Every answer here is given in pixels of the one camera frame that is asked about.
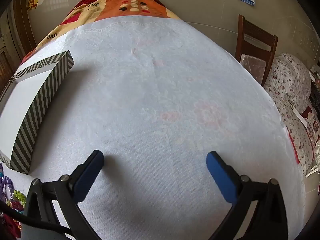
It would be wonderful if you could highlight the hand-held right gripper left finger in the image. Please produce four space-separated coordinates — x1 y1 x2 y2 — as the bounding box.
24 150 105 240

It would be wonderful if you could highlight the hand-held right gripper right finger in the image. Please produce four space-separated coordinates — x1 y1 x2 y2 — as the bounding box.
206 151 289 240

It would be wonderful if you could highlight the green bead bracelet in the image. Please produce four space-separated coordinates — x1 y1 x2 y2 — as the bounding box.
11 190 27 207

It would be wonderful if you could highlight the striped jewelry box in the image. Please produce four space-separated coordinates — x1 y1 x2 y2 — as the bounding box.
0 50 75 175

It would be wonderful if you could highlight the white embossed tablecloth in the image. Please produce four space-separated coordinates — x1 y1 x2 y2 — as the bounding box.
0 19 304 240

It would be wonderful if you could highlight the red white cushion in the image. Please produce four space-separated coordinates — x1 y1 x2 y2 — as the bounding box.
301 106 320 140

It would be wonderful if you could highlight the pink chair cushion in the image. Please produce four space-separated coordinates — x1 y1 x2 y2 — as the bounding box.
240 54 266 87

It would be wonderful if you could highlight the floral bedding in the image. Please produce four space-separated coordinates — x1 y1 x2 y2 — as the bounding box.
262 52 320 178

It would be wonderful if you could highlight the brown wooden chair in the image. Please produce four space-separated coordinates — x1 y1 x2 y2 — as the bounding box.
235 14 278 87

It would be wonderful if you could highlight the dark wooden door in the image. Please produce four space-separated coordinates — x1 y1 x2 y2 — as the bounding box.
0 0 34 88

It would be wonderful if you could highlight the orange printed blanket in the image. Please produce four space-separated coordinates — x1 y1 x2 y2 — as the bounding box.
19 0 185 65

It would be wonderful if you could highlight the purple bead bracelet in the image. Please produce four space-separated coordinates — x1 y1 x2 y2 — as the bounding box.
0 162 13 195

